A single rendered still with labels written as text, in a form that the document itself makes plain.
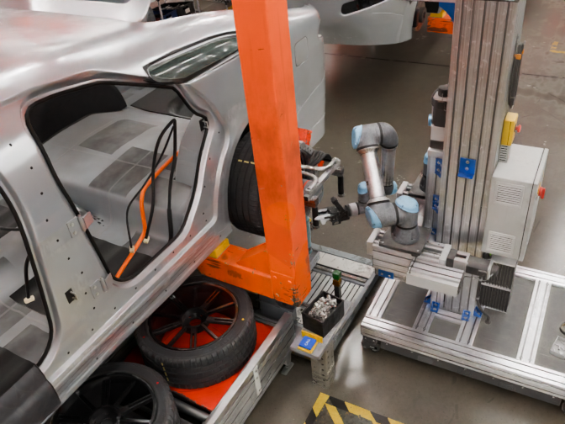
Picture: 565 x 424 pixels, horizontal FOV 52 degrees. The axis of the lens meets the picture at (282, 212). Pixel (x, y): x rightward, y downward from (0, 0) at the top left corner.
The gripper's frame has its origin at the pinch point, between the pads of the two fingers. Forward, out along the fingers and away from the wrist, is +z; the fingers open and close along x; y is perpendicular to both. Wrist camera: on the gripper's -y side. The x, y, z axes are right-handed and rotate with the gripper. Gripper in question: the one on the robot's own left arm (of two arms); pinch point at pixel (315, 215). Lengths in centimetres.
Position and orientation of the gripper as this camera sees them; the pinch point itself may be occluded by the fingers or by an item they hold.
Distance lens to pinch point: 328.4
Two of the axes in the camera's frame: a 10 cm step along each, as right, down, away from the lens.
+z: -9.6, 2.3, -1.6
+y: 0.9, 8.0, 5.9
